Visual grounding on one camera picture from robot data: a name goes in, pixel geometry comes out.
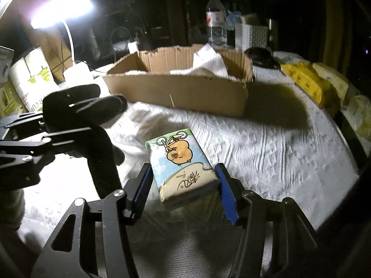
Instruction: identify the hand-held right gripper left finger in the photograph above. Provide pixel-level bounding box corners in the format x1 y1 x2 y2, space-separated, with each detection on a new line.
30 164 153 278

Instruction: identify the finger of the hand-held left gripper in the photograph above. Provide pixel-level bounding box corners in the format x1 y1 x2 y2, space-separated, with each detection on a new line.
43 126 126 199
42 83 128 123

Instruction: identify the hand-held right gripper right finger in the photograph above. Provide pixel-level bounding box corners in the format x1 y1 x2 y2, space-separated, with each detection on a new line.
214 164 332 278

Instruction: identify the cartoon print tissue pack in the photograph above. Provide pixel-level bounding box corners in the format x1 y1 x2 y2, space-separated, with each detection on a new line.
145 128 222 210

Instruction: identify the cardboard box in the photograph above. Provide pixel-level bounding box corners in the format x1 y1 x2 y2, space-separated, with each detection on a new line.
102 45 256 118

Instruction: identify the white paper towel sheet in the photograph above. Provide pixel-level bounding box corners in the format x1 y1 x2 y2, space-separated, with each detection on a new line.
170 44 229 78

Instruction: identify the person's left forearm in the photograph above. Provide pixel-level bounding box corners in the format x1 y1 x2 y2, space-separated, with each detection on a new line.
0 191 27 227

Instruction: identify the brown cardboard carton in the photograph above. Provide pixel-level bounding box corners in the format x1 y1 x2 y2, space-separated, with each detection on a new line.
29 29 74 82

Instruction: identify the white printed package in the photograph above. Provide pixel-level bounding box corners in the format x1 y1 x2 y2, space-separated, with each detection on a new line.
9 48 60 112

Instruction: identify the white desk lamp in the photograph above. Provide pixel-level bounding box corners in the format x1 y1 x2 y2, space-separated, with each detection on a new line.
29 0 93 82

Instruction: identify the clear water bottle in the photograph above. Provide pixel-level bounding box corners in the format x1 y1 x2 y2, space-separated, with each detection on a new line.
206 0 228 47

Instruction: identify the white wrapped tissue pack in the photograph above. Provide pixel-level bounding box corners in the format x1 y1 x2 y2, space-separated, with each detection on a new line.
346 94 371 139

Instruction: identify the pale yellow tissue pack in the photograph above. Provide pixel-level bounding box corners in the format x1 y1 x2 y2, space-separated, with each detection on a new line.
312 62 350 100

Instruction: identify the white woven basket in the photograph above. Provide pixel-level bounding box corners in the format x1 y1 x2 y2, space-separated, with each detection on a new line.
235 22 269 52

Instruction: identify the pale blue plastic bag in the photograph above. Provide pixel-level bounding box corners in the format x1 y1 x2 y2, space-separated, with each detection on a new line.
226 10 242 31

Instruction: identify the steel thermos flask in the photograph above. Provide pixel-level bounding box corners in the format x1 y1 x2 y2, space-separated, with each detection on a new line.
267 19 276 50

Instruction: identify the small packet in basket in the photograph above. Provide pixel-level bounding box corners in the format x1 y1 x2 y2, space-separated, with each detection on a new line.
240 14 260 26

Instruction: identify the white cable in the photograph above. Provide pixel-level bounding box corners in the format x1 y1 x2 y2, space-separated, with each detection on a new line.
109 27 132 44

